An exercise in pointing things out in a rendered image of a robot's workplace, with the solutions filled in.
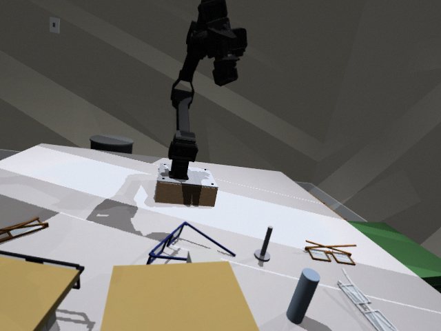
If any dark blue-grey cylinder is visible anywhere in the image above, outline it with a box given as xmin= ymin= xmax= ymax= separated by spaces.
xmin=286 ymin=268 xmax=320 ymax=324

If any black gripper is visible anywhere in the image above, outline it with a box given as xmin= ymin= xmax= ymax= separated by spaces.
xmin=198 ymin=0 xmax=240 ymax=87

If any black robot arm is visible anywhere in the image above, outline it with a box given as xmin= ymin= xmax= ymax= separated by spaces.
xmin=168 ymin=14 xmax=247 ymax=180

